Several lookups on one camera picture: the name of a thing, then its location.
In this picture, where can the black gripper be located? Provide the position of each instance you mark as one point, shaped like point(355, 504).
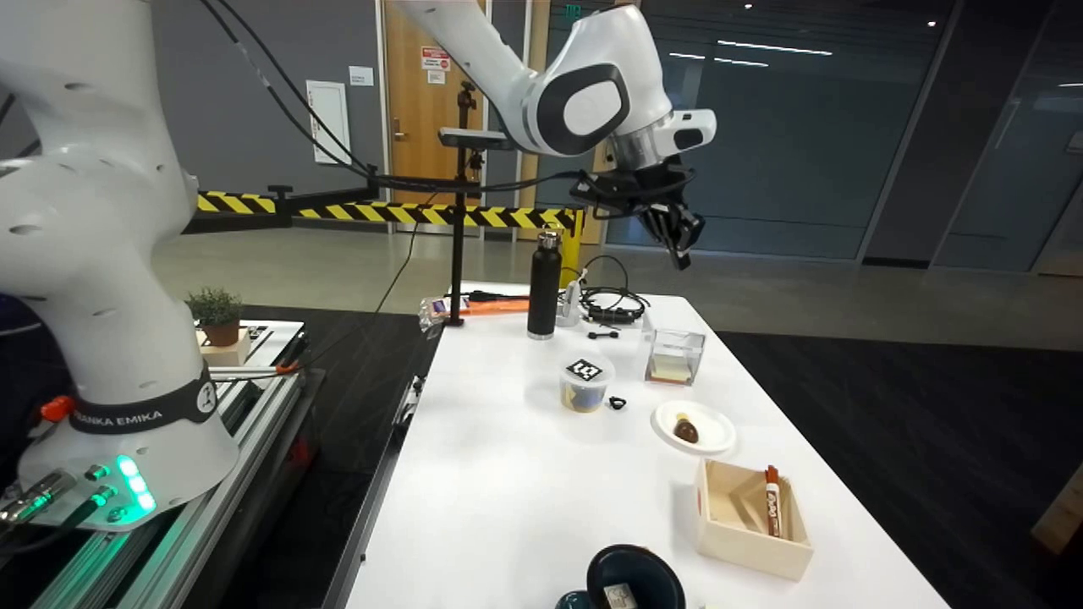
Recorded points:
point(661, 190)

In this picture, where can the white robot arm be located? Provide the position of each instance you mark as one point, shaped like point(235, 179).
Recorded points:
point(103, 223)

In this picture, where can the clear plastic bowl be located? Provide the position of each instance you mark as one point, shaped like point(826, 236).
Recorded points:
point(583, 397)

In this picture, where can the dark teal bowl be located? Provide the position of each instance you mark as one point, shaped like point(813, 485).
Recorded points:
point(629, 564)

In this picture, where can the yellow floor sign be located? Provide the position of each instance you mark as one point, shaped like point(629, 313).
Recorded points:
point(572, 257)

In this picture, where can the clear square container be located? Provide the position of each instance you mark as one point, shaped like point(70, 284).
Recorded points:
point(673, 359)

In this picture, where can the small black bar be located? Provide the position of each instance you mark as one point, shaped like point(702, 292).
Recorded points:
point(605, 334)

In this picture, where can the black bottle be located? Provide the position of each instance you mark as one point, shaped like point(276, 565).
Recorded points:
point(546, 283)

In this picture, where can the small black object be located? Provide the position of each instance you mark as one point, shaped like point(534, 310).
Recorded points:
point(617, 401)

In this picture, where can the brown and yellow toy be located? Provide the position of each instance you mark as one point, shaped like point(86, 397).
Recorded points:
point(686, 428)

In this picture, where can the orange package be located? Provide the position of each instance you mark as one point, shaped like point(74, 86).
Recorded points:
point(503, 304)

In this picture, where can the white round plate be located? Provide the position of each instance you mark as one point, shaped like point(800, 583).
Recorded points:
point(711, 434)

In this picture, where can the red marker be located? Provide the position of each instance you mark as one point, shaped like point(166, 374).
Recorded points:
point(773, 502)

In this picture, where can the wooden door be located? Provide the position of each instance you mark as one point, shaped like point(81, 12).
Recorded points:
point(409, 114)

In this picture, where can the yellow black striped barrier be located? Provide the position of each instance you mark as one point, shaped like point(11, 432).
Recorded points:
point(339, 211)

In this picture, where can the small potted plant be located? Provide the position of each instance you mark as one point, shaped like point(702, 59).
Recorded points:
point(219, 304)

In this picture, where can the wooden furniture piece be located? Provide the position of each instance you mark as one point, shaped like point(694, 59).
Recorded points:
point(1068, 511)

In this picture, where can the black camera pole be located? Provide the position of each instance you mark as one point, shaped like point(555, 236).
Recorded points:
point(458, 247)

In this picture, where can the black stereo camera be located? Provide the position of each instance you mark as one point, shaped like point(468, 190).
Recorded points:
point(476, 140)

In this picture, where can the white wall notice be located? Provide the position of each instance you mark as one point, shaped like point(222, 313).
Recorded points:
point(325, 119)

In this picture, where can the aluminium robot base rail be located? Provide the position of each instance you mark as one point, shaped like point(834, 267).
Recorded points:
point(224, 451)

